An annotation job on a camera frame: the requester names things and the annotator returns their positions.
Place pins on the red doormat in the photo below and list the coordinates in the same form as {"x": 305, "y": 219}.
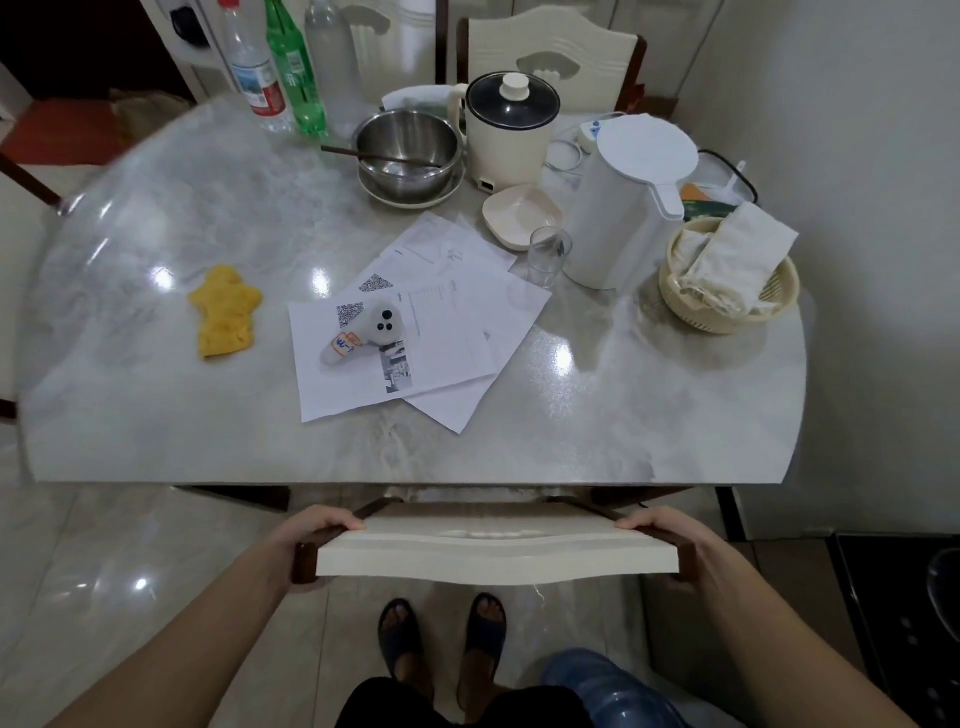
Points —
{"x": 60, "y": 131}

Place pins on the clear drinking glass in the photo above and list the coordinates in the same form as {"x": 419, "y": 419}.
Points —
{"x": 549, "y": 259}

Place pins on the clear food container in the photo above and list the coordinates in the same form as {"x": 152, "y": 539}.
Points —
{"x": 724, "y": 191}

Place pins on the blue water jug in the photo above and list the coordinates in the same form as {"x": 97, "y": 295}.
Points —
{"x": 607, "y": 690}

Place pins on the black shorts with red stripe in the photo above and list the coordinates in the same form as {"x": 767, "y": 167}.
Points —
{"x": 465, "y": 711}

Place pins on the person's leg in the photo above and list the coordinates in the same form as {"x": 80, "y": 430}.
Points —
{"x": 476, "y": 679}
{"x": 416, "y": 675}

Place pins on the yellow rag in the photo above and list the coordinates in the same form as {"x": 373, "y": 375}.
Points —
{"x": 223, "y": 311}

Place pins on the red cap water bottle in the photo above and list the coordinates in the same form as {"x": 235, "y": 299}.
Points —
{"x": 255, "y": 75}

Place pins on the steel mixing bowl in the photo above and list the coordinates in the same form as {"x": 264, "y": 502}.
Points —
{"x": 409, "y": 135}

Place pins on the white ceramic bowl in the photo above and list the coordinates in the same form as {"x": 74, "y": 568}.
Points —
{"x": 416, "y": 97}

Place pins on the white square dish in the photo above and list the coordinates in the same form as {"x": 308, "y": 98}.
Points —
{"x": 521, "y": 217}

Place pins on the marble top dining table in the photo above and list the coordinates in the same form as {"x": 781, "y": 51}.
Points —
{"x": 600, "y": 420}

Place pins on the dark wooden chopsticks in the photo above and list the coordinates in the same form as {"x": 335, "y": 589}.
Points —
{"x": 375, "y": 157}

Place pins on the folded white cloth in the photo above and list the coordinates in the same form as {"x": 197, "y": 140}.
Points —
{"x": 739, "y": 259}

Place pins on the white plate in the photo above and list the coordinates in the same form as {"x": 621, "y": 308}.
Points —
{"x": 420, "y": 204}

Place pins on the black camera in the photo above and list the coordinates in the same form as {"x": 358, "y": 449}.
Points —
{"x": 187, "y": 24}

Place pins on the white back wooden chair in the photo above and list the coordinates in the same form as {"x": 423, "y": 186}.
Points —
{"x": 9, "y": 315}
{"x": 397, "y": 52}
{"x": 487, "y": 559}
{"x": 540, "y": 37}

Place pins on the clear plastic bottle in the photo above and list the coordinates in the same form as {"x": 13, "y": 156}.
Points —
{"x": 335, "y": 67}

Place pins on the person's right leg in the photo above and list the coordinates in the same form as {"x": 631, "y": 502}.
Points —
{"x": 476, "y": 679}

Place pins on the dark blue slipper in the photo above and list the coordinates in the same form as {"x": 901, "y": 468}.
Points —
{"x": 486, "y": 634}
{"x": 401, "y": 637}

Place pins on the person's right forearm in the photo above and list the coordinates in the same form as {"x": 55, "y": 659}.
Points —
{"x": 802, "y": 660}

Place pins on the green plastic bottle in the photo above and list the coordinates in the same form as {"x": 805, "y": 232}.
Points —
{"x": 296, "y": 75}

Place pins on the brown paper bag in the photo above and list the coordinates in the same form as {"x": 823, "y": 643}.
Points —
{"x": 150, "y": 112}

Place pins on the person's right hand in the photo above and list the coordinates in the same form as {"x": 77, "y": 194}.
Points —
{"x": 690, "y": 540}

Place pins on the grey handheld device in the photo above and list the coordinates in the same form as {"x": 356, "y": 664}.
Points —
{"x": 371, "y": 330}

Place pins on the person's left hand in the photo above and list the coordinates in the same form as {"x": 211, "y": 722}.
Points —
{"x": 307, "y": 536}

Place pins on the cream woven basket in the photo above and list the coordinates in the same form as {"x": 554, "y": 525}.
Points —
{"x": 780, "y": 296}

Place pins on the printed white paper sheets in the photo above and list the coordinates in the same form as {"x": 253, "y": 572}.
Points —
{"x": 450, "y": 330}

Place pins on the small white blue tube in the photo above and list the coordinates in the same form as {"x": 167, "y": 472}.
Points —
{"x": 592, "y": 131}

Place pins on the white pot with lid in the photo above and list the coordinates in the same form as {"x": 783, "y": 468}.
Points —
{"x": 510, "y": 142}

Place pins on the person's left forearm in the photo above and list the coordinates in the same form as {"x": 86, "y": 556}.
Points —
{"x": 172, "y": 660}

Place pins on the dark brown door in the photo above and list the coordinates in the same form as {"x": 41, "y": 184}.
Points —
{"x": 75, "y": 45}

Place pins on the white electric kettle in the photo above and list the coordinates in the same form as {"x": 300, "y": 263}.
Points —
{"x": 630, "y": 217}

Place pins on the person's left leg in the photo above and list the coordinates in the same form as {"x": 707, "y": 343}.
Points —
{"x": 416, "y": 675}

